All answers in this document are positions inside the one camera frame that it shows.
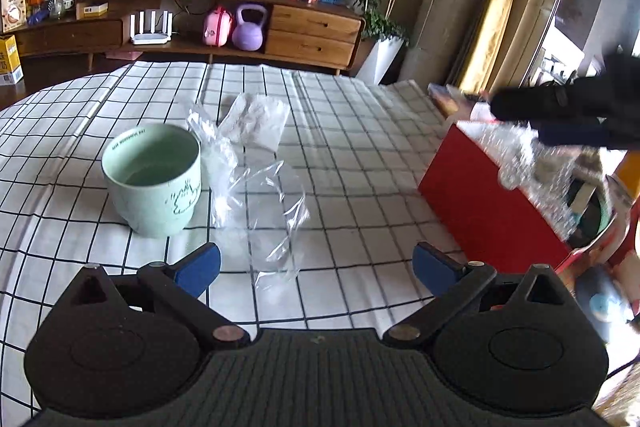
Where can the red cardboard box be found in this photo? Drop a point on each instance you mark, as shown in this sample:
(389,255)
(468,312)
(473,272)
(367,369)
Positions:
(489,222)

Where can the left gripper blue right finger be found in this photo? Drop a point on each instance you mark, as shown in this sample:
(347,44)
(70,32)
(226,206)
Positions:
(454,288)

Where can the printed snack box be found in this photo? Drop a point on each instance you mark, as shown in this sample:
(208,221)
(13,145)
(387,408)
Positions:
(13,14)

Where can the white router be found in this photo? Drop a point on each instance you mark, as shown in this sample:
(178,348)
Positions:
(150,28)

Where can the purple kettlebell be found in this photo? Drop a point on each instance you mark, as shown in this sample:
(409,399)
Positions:
(247,36)

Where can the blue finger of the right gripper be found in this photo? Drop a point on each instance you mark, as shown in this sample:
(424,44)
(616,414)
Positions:
(583,136)

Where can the clear plastic bag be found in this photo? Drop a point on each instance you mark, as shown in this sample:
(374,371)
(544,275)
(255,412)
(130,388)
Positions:
(256,199)

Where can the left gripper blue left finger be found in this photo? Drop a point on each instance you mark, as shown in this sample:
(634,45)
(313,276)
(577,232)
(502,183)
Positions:
(176,289)

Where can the yellow curtain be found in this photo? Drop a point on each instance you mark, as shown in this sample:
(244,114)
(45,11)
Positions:
(486,44)

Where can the white tissue paper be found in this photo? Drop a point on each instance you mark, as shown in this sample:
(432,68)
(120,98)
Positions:
(256,120)

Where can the yellow carton box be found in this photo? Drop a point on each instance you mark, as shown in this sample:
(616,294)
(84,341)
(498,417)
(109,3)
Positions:
(11,71)

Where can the wooden TV cabinet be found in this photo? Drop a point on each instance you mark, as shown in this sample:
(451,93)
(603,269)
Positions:
(294,32)

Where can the mint green ceramic mug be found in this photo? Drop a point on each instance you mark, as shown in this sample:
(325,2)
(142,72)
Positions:
(153,176)

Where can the Christmas print fabric bag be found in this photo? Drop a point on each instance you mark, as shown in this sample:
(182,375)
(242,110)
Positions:
(590,199)

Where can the pink toy case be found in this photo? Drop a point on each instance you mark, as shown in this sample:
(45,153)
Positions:
(218,26)

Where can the bubble wrap sheet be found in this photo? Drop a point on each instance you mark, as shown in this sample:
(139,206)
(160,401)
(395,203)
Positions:
(543,173)

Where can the white checkered tablecloth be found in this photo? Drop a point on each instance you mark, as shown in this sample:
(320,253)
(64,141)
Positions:
(317,234)

